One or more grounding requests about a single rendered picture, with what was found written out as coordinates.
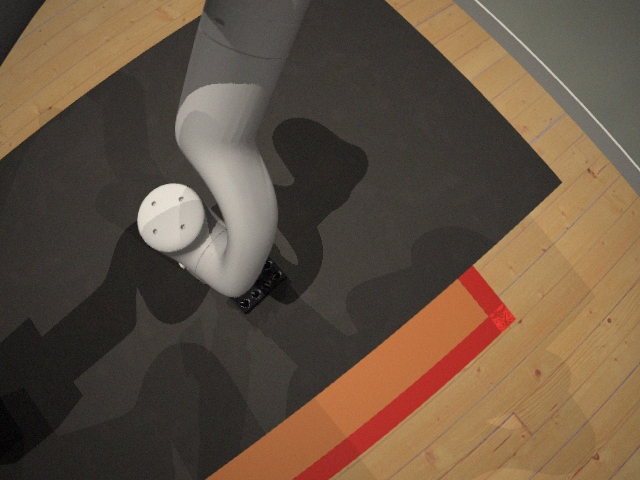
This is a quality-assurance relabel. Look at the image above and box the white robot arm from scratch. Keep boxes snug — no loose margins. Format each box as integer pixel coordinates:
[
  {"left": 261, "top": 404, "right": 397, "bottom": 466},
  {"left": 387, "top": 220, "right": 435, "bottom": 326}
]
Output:
[{"left": 0, "top": 0, "right": 311, "bottom": 297}]

